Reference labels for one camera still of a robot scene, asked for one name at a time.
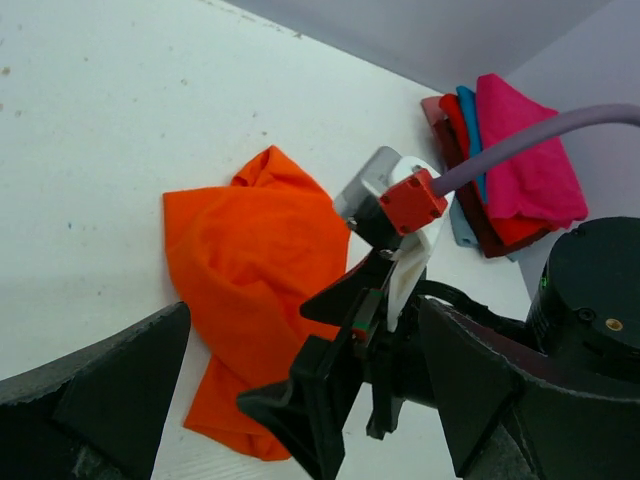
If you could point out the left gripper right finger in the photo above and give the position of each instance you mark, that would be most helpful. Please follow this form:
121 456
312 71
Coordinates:
509 412

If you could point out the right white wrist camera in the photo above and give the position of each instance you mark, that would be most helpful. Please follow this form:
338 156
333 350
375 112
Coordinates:
390 205

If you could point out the orange t shirt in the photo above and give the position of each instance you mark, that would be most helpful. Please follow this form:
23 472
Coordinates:
244 257

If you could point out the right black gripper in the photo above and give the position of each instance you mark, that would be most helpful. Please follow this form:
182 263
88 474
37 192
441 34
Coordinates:
307 412

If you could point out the dark red folded t shirt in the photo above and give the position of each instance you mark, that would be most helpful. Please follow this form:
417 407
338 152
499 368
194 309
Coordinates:
445 140

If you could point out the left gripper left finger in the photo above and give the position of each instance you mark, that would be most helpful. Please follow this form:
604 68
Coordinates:
98 412

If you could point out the magenta folded t shirt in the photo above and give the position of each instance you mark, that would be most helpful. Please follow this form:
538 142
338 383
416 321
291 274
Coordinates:
540 182

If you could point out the light blue folded t shirt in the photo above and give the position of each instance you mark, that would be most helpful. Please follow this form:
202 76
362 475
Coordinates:
462 231

